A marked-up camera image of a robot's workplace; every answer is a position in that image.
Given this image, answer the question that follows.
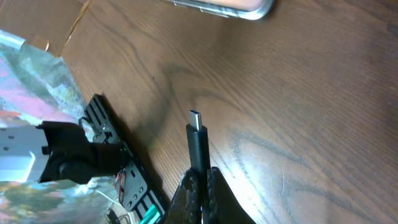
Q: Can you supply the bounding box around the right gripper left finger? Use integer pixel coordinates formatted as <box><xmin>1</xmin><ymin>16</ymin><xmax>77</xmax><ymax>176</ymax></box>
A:
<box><xmin>164</xmin><ymin>169</ymin><xmax>201</xmax><ymax>224</ymax></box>

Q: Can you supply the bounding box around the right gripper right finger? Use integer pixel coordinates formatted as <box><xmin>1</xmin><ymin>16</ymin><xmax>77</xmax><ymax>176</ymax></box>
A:
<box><xmin>207</xmin><ymin>167</ymin><xmax>256</xmax><ymax>224</ymax></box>

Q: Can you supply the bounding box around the black USB-C charging cable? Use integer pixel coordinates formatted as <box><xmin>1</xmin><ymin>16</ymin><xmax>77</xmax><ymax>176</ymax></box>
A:
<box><xmin>185</xmin><ymin>110</ymin><xmax>212</xmax><ymax>224</ymax></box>

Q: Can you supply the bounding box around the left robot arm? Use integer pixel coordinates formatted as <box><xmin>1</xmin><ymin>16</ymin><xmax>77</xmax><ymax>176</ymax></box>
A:
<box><xmin>1</xmin><ymin>121</ymin><xmax>129</xmax><ymax>184</ymax></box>

